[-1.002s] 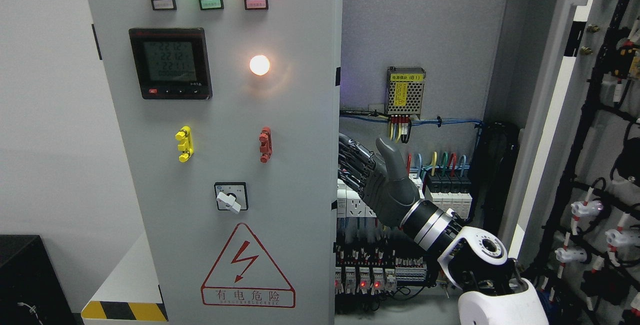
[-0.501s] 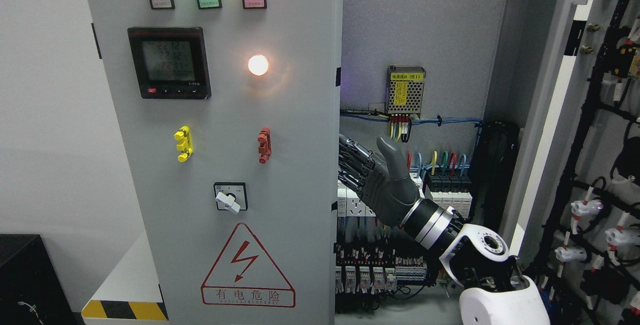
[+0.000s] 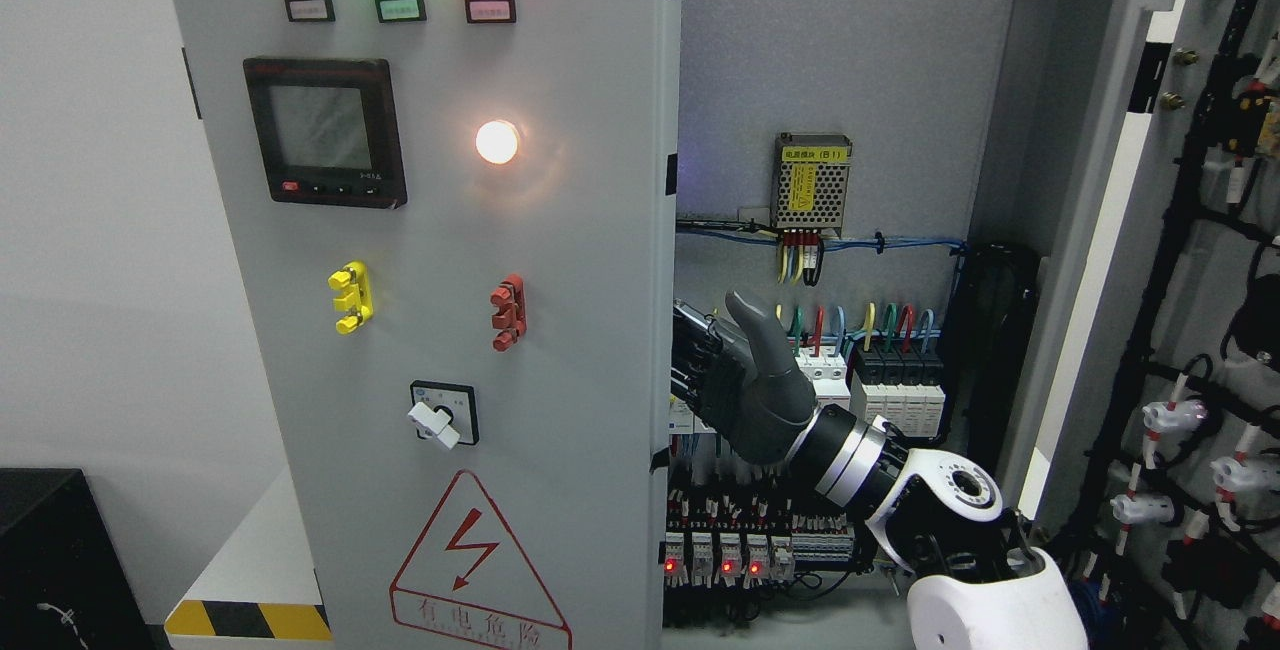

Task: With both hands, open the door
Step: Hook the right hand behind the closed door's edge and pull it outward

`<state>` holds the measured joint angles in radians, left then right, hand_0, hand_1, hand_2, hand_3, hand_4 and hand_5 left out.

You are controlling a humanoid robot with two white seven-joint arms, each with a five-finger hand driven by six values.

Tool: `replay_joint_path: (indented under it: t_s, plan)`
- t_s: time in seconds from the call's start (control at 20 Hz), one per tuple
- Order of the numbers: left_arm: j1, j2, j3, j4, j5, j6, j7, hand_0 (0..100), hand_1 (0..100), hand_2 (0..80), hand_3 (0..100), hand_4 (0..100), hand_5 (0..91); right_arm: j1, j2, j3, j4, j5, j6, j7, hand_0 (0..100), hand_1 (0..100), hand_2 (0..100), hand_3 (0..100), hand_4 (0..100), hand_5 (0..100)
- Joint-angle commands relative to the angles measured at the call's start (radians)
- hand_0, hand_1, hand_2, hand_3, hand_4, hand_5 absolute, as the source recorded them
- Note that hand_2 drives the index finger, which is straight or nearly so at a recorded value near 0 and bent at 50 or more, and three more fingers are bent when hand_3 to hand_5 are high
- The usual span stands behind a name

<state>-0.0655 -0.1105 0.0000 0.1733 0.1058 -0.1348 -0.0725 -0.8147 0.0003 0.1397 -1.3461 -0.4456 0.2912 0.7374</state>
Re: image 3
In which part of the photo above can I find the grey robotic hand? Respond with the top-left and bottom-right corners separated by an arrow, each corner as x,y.
671,290 -> 817,473

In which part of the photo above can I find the grey cabinet door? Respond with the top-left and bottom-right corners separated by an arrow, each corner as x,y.
973,0 -> 1277,649
173,0 -> 680,649

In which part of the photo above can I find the black white surge protector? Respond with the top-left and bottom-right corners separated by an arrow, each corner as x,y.
847,342 -> 948,447

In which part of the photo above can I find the relay row with red leds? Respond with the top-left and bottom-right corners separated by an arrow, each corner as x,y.
659,476 -> 873,590

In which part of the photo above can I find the metal mesh power supply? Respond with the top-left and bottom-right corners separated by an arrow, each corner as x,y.
771,132 -> 852,235

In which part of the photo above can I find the red test terminal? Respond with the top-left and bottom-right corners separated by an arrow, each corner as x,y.
490,273 -> 529,351

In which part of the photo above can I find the red electric hazard warning sticker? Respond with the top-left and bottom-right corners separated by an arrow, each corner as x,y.
389,470 -> 573,649

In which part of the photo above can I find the white indicator light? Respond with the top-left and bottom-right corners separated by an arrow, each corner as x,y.
474,120 -> 521,166

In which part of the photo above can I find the yellow test terminal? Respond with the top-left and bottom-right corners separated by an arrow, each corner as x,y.
326,261 -> 375,337

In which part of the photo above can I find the black digital power meter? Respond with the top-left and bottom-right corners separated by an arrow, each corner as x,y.
242,56 -> 410,209

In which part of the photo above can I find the black yellow hazard tape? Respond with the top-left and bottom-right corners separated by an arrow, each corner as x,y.
164,599 -> 333,641

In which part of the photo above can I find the black box at left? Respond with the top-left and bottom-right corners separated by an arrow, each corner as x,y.
1,468 -> 155,649

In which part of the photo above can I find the black cable conduit right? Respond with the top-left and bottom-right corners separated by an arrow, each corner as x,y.
940,242 -> 1041,450

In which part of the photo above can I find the white rotary selector switch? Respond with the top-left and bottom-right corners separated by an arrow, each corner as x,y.
406,380 -> 480,450

